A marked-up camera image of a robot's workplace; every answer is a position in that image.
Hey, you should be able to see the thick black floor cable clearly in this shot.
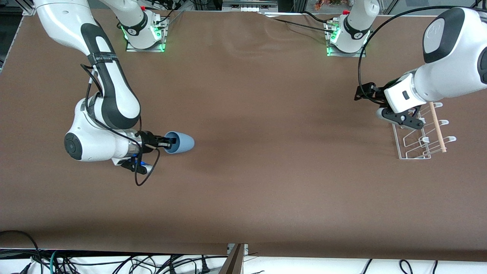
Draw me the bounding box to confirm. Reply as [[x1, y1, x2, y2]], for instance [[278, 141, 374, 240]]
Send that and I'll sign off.
[[0, 230, 43, 274]]

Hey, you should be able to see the orange brown clutter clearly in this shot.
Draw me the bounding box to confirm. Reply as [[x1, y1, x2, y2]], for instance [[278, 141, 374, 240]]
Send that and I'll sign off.
[[314, 0, 344, 11]]

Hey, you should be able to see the green floor cable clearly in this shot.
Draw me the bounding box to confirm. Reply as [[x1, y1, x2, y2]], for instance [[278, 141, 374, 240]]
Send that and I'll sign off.
[[49, 249, 61, 274]]

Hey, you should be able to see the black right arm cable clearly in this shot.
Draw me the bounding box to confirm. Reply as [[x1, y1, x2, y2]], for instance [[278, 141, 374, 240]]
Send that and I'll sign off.
[[80, 63, 161, 187]]

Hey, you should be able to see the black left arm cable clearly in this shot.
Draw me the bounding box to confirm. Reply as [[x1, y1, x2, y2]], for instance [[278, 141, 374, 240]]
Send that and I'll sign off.
[[357, 5, 461, 100]]

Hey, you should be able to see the grey aluminium frame bar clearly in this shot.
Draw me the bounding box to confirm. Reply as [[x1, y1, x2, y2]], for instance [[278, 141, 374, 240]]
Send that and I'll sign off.
[[223, 0, 279, 13]]

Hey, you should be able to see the blue cup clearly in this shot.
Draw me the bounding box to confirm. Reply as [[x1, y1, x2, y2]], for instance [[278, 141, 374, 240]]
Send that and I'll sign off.
[[164, 131, 195, 155]]

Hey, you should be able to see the white wire dish rack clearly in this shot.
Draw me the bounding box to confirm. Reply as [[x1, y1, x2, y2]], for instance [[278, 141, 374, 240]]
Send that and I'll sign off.
[[392, 101, 457, 160]]

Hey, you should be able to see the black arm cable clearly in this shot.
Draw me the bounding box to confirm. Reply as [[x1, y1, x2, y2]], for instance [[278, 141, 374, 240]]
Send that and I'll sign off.
[[80, 63, 161, 187], [357, 5, 461, 100]]

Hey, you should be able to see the black cable on table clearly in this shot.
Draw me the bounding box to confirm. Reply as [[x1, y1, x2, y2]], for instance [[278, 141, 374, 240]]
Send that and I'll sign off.
[[263, 11, 337, 32]]

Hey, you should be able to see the brown wooden beam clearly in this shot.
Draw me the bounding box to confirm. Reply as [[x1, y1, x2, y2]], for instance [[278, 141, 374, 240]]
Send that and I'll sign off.
[[218, 244, 245, 274]]

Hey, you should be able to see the tangled black floor cable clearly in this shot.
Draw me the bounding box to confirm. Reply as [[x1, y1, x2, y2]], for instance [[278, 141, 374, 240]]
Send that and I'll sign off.
[[63, 254, 229, 274]]

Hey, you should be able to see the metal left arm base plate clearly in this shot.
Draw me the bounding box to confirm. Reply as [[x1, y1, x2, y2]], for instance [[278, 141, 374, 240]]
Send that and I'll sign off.
[[326, 21, 368, 58]]

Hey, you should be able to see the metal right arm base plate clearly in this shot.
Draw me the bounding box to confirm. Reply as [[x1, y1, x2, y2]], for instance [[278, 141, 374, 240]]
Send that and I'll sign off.
[[125, 15, 168, 53]]

